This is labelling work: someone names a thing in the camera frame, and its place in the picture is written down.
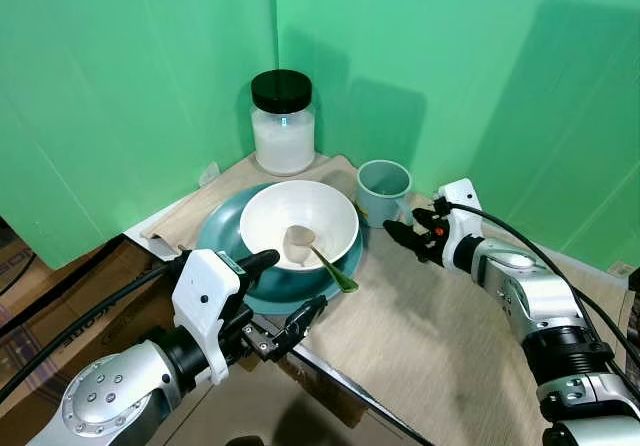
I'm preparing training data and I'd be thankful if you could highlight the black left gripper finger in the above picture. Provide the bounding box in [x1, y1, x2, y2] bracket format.
[233, 249, 282, 280]
[267, 295, 330, 354]

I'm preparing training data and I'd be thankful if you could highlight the grey-blue mug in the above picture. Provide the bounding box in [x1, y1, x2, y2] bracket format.
[356, 160, 413, 230]

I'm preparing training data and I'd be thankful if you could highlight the teal plate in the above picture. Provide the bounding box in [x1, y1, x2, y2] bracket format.
[196, 182, 366, 315]

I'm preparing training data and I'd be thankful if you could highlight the white bowl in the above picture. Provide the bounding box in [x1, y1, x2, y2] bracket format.
[239, 180, 360, 272]

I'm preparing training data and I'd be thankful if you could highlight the small clear plastic clip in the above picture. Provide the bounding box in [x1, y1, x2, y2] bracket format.
[199, 162, 222, 188]

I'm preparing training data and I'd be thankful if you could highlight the glass jar with black lid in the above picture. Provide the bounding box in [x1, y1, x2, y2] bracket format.
[250, 69, 318, 177]

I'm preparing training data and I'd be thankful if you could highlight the brown cardboard box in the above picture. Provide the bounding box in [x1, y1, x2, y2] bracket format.
[0, 234, 366, 446]

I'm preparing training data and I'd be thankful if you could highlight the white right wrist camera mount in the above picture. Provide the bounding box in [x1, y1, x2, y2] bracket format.
[436, 178, 485, 267]

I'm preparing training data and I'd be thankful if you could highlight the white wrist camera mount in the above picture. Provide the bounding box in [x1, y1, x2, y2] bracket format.
[171, 249, 247, 386]
[436, 178, 485, 267]

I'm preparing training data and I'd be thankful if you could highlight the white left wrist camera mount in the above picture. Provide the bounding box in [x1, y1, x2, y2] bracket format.
[171, 249, 247, 386]

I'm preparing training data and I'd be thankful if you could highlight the spoon with green handle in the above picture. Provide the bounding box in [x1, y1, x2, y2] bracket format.
[285, 225, 360, 295]

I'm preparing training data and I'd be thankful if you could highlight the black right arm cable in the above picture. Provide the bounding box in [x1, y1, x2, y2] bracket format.
[448, 200, 640, 367]

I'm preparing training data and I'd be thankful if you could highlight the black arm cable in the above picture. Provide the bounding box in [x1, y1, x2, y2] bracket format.
[448, 200, 640, 367]
[0, 259, 191, 404]

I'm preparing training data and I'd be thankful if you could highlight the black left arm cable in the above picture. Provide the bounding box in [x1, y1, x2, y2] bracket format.
[0, 259, 191, 404]

